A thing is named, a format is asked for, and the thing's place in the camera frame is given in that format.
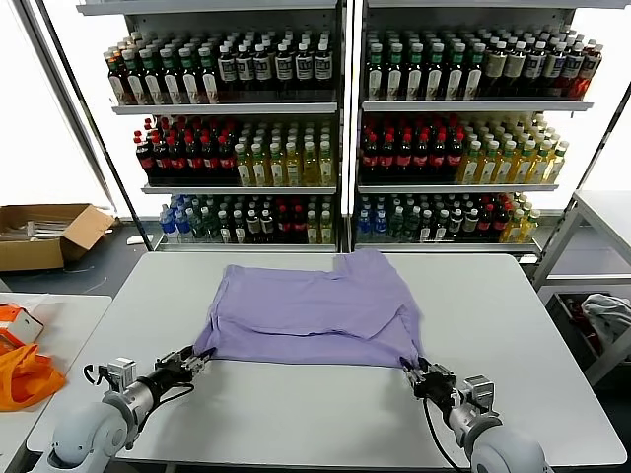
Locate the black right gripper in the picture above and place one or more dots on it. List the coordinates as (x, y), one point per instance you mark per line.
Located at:
(436, 384)

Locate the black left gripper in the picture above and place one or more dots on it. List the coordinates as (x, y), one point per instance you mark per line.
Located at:
(165, 375)

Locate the purple t-shirt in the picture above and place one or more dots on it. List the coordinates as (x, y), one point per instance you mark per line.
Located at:
(315, 320)

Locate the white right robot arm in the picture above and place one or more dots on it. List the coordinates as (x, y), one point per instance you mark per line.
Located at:
(503, 448)

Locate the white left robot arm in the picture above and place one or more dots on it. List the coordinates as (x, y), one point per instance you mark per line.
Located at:
(84, 428)

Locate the green tinted water bottle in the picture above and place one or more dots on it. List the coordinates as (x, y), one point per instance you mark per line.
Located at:
(411, 226)
(396, 226)
(198, 226)

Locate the dark bottle white cap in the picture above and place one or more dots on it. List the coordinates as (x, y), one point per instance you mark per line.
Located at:
(225, 229)
(239, 229)
(254, 226)
(267, 226)
(426, 226)
(470, 224)
(456, 224)
(441, 226)

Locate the small white floor object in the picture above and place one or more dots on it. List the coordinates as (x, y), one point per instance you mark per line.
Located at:
(133, 240)

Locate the blue water bottle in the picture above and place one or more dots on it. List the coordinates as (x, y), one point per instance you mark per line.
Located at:
(380, 224)
(167, 224)
(365, 224)
(183, 224)

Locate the red cap cola bottle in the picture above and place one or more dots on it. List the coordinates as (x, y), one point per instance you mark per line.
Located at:
(420, 160)
(485, 224)
(193, 162)
(144, 162)
(177, 162)
(297, 226)
(500, 224)
(370, 160)
(387, 160)
(438, 160)
(454, 160)
(404, 160)
(227, 162)
(282, 226)
(161, 162)
(210, 162)

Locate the yellow juice bottle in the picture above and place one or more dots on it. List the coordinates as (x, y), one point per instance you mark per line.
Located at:
(309, 170)
(471, 167)
(326, 170)
(293, 170)
(276, 170)
(530, 226)
(259, 170)
(326, 229)
(506, 167)
(515, 226)
(540, 167)
(524, 167)
(489, 167)
(243, 170)
(556, 167)
(311, 229)

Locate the red packaged item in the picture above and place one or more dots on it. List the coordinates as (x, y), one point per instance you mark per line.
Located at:
(574, 308)

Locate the white paper sheet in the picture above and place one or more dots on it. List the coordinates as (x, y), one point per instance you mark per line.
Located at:
(34, 303)

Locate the orange cloth bag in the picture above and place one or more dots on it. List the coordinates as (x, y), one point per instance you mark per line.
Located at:
(24, 379)

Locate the orange white carton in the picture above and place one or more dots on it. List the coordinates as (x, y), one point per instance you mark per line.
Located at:
(24, 325)

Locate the open cardboard box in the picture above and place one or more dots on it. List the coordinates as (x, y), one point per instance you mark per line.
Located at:
(29, 256)

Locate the grey crumpled cloth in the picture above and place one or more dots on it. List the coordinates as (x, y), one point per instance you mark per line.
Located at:
(609, 315)

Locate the white packing material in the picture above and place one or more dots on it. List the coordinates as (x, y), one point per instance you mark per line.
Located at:
(42, 229)

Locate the grey metal shelf unit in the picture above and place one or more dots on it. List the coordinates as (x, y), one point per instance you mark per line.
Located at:
(468, 106)
(222, 109)

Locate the black slanted pole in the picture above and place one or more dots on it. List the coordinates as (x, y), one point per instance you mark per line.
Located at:
(607, 143)
(93, 123)

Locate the grey slanted beam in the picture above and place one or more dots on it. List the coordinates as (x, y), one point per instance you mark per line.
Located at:
(66, 98)

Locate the dark bottle grey label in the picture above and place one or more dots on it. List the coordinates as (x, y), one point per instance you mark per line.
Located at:
(262, 68)
(284, 68)
(245, 69)
(323, 67)
(304, 68)
(227, 69)

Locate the dark bottle beige label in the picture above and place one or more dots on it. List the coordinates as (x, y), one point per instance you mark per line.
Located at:
(514, 66)
(494, 66)

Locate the dark bottle blue label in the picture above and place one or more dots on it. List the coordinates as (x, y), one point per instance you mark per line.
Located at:
(553, 66)
(572, 69)
(534, 66)

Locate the red drink bottle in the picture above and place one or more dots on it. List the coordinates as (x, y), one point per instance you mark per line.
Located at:
(590, 69)

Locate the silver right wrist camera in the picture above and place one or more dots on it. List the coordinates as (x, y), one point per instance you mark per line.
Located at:
(479, 391)

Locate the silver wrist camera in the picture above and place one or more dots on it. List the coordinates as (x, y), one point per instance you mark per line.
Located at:
(120, 372)
(479, 391)

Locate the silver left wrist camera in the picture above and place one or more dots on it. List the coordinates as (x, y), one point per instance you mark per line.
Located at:
(120, 372)

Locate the white metal frame table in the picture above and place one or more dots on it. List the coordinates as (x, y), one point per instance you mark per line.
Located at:
(559, 241)

